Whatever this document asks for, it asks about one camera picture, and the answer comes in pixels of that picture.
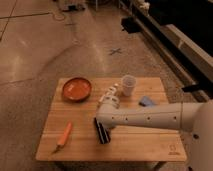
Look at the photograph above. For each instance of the black striped whiteboard eraser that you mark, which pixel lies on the black striped whiteboard eraser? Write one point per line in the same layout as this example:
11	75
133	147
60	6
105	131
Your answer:
104	136

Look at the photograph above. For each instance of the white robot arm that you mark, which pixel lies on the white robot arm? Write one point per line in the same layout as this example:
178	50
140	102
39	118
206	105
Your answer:
196	118

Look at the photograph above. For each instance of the white plastic bottle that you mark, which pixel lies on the white plastic bottle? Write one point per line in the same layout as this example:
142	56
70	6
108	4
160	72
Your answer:
110	91

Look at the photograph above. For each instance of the clear plastic cup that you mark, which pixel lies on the clear plastic cup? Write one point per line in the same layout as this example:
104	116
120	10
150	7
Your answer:
128	84

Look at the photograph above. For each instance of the orange bowl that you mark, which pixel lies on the orange bowl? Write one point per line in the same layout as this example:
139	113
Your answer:
76	89

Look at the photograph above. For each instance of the blue sponge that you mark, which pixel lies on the blue sponge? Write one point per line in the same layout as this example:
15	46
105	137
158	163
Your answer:
146	101

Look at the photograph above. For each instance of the orange carrot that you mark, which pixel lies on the orange carrot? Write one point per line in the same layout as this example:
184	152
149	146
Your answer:
63	138

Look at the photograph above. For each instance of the wooden folding table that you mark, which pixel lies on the wooden folding table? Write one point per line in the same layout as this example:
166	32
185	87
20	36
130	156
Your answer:
127	143

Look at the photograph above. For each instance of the black box on floor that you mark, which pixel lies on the black box on floor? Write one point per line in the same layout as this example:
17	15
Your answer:
130	25

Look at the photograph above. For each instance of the long shelf bench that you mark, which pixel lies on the long shelf bench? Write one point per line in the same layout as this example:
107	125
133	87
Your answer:
189	62

